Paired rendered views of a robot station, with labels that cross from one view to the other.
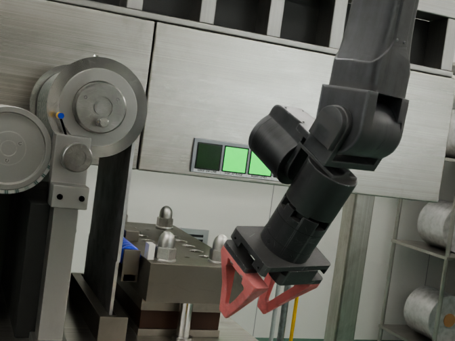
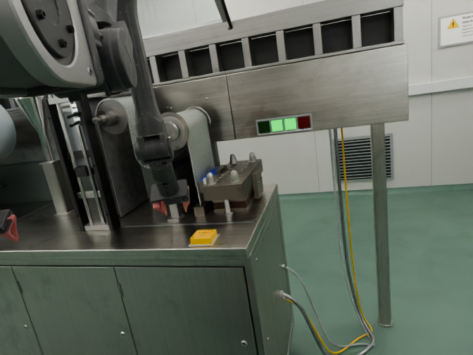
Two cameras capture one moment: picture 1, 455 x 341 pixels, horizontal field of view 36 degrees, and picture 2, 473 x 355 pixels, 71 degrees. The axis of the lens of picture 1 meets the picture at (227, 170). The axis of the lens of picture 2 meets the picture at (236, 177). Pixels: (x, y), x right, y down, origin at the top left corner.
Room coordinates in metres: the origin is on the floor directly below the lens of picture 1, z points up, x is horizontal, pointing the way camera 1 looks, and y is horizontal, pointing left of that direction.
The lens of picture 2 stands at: (0.17, -0.78, 1.37)
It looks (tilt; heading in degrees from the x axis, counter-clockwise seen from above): 15 degrees down; 39
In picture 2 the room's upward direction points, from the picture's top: 9 degrees counter-clockwise
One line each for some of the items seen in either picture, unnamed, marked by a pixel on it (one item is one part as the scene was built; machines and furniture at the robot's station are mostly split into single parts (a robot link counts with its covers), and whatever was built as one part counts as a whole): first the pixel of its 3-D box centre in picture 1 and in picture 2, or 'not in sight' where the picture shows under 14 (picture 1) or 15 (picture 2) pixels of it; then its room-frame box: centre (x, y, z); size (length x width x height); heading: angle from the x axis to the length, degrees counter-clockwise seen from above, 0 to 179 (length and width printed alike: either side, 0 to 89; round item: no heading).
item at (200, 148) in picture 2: (110, 193); (202, 157); (1.17, 0.19, 1.11); 0.23 x 0.01 x 0.18; 22
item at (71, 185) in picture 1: (61, 242); (168, 183); (0.99, 0.22, 1.05); 0.06 x 0.05 x 0.31; 22
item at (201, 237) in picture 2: not in sight; (203, 237); (0.88, -0.03, 0.91); 0.07 x 0.07 x 0.02; 22
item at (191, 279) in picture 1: (162, 257); (236, 177); (1.25, 0.10, 1.00); 0.40 x 0.16 x 0.06; 22
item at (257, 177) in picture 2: not in sight; (258, 182); (1.30, 0.01, 0.97); 0.10 x 0.03 x 0.11; 22
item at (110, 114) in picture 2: not in sight; (108, 117); (0.92, 0.43, 1.34); 0.06 x 0.06 x 0.06; 22
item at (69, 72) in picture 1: (98, 107); (171, 131); (1.03, 0.20, 1.25); 0.15 x 0.01 x 0.15; 112
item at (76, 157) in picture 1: (76, 157); not in sight; (0.95, 0.21, 1.18); 0.04 x 0.02 x 0.04; 112
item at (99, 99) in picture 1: (99, 107); (169, 132); (1.02, 0.20, 1.25); 0.07 x 0.02 x 0.07; 112
